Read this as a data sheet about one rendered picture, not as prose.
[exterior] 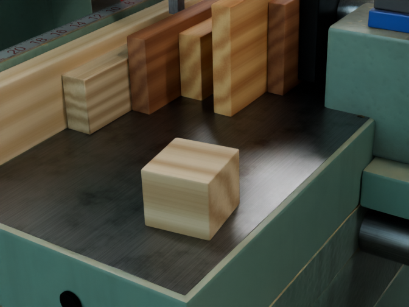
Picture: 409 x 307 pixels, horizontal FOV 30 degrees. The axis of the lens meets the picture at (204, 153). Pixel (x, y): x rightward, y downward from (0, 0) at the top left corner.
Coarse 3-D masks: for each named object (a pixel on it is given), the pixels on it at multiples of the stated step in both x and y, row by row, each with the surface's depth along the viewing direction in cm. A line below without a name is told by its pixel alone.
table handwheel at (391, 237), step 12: (372, 216) 55; (384, 216) 55; (396, 216) 55; (360, 228) 55; (372, 228) 55; (384, 228) 54; (396, 228) 54; (408, 228) 54; (360, 240) 55; (372, 240) 55; (384, 240) 54; (396, 240) 54; (408, 240) 53; (372, 252) 55; (384, 252) 55; (396, 252) 54; (408, 252) 53; (408, 264) 54
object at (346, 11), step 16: (304, 0) 54; (320, 0) 54; (336, 0) 56; (352, 0) 56; (368, 0) 56; (304, 16) 55; (320, 16) 55; (336, 16) 57; (304, 32) 55; (320, 32) 55; (304, 48) 56; (320, 48) 56; (304, 64) 57; (320, 64) 57; (304, 80) 57
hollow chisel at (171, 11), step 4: (172, 0) 57; (176, 0) 57; (180, 0) 57; (172, 4) 58; (176, 4) 57; (180, 4) 58; (172, 8) 58; (176, 8) 58; (180, 8) 58; (172, 12) 58; (176, 12) 58
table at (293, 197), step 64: (128, 128) 52; (192, 128) 52; (256, 128) 51; (320, 128) 51; (0, 192) 45; (64, 192) 45; (128, 192) 44; (256, 192) 44; (320, 192) 47; (384, 192) 52; (0, 256) 43; (64, 256) 39; (128, 256) 39; (192, 256) 39; (256, 256) 41
